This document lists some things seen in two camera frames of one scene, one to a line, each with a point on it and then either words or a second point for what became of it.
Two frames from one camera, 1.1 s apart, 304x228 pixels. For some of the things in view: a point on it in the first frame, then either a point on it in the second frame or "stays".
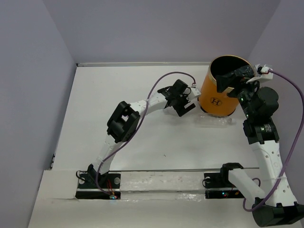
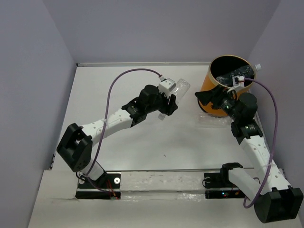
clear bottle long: [248, 71] stays
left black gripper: [181, 112] -> [168, 109]
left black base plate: [88, 189] stays
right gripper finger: [223, 82] -> [206, 96]
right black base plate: [217, 186] stays
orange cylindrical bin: [211, 100] stays
